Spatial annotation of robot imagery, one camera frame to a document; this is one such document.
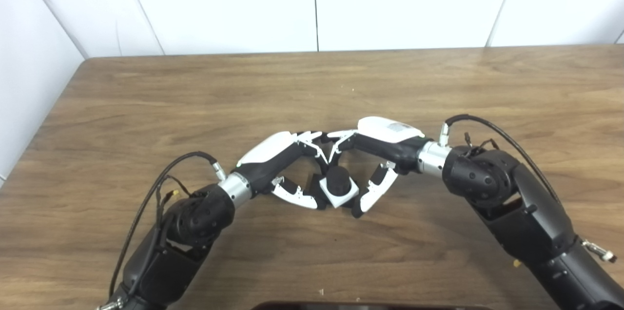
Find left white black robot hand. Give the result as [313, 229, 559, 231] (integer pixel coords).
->
[236, 131, 332, 211]

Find white square piece with hole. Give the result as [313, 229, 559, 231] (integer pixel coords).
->
[319, 176, 360, 208]

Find right thin wrist wire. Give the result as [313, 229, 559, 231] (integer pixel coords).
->
[463, 132, 500, 152]

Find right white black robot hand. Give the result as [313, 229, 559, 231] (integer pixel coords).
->
[328, 116, 434, 219]

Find right silver elbow plug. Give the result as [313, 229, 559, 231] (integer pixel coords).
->
[583, 239, 617, 263]

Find black peg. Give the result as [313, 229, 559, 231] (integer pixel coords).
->
[308, 166, 359, 209]

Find thin wrist wire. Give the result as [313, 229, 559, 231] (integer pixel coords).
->
[463, 132, 500, 152]
[156, 176, 193, 218]

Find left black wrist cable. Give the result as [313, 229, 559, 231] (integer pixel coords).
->
[108, 151, 227, 298]

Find left thin wrist wire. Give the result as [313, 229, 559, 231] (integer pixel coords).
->
[156, 176, 193, 218]

